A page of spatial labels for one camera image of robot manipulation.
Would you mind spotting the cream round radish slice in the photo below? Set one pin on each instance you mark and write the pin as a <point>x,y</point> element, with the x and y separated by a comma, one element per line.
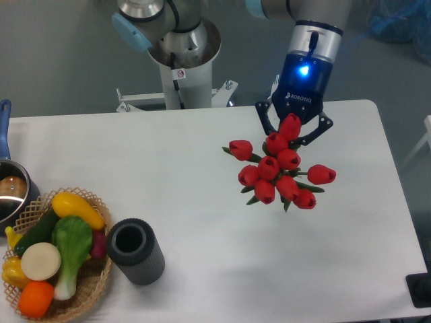
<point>41,261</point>

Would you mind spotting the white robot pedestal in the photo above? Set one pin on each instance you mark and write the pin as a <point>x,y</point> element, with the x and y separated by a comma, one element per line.
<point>185,63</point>

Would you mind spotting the red tulip bouquet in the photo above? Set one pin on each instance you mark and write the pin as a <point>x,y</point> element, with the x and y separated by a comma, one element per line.
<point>278,172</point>

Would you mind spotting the blue handled saucepan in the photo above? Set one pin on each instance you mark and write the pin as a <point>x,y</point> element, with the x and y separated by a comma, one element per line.
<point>17,188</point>

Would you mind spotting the green bok choy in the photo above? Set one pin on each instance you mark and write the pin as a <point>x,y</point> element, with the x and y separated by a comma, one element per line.
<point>72,237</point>

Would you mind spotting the yellow squash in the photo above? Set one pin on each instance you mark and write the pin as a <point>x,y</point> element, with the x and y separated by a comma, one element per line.
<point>67,204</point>

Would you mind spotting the blue plastic bag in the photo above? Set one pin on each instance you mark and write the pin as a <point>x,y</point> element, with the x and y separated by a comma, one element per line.
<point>394,22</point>

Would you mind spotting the black device at edge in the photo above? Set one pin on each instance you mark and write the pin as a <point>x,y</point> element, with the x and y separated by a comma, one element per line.
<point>419,289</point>

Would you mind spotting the dark green cucumber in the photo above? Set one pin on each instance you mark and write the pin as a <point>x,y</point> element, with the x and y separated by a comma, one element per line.
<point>40,232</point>

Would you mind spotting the yellow banana tip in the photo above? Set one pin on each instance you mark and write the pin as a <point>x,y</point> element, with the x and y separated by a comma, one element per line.
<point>12,237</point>

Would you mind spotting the dark grey ribbed vase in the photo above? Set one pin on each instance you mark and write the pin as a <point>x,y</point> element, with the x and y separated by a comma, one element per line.
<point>132,245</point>

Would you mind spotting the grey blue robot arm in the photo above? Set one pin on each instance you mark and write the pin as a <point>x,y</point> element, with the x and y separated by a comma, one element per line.
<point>317,33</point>

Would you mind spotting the red radish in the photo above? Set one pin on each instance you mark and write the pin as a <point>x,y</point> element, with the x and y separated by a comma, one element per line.
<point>98,250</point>

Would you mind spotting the orange fruit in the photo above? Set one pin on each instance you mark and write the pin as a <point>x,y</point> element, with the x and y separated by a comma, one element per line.
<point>35,299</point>

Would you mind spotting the woven wicker basket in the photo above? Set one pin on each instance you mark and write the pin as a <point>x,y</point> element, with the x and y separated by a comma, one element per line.
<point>92,276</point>

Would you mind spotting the white furniture frame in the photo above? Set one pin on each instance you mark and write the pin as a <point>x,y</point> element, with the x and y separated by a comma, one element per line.
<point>419,150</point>

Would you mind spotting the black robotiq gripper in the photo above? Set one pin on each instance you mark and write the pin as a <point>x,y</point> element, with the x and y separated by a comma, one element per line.
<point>302,84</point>

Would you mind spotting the yellow bell pepper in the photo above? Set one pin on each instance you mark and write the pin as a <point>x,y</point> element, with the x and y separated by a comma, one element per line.
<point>13,273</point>

